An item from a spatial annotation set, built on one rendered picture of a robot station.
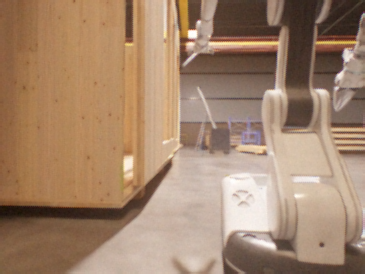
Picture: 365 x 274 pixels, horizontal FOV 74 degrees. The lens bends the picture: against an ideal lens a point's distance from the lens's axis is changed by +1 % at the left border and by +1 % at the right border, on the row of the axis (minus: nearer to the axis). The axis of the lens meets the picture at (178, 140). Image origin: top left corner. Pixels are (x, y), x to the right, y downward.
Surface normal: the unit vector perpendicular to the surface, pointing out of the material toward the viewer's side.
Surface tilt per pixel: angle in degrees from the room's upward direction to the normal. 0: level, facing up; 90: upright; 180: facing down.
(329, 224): 90
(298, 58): 103
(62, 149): 90
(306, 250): 90
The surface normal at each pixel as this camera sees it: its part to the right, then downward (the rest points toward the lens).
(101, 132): -0.05, 0.00
